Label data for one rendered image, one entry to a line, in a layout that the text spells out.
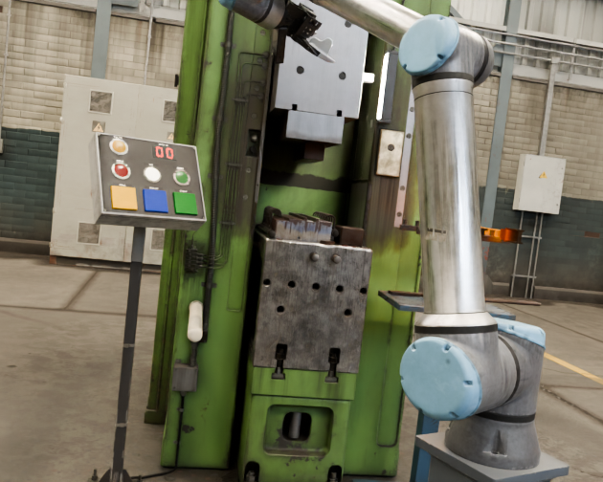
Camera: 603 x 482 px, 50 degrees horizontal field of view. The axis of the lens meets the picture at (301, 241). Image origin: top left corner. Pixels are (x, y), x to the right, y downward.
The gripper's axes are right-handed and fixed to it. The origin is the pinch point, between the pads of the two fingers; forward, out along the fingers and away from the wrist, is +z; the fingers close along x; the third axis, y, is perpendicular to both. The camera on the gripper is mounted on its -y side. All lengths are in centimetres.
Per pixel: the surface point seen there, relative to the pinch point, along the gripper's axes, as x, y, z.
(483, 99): 426, -95, 592
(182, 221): -9, -67, -10
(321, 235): -12, -56, 40
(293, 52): 33.1, -16.7, 15.6
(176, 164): 9, -60, -12
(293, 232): -9, -60, 31
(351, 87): 20.5, -13.8, 35.4
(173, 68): 527, -280, 244
